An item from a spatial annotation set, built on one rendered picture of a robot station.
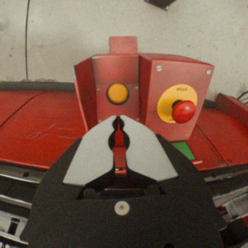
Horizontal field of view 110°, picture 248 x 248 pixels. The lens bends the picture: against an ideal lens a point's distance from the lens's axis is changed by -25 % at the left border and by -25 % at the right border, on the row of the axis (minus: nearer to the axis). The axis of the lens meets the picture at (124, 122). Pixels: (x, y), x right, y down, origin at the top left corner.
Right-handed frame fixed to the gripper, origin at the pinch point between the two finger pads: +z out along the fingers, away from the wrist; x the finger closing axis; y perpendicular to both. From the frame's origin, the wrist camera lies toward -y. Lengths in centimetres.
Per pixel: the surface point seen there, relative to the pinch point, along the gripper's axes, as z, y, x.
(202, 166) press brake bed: 10.8, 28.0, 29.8
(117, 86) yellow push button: 11.7, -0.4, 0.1
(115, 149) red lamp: 5.1, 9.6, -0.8
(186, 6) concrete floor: 80, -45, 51
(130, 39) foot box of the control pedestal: 81, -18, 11
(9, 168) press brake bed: 6.2, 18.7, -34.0
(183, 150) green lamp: 3.5, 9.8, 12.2
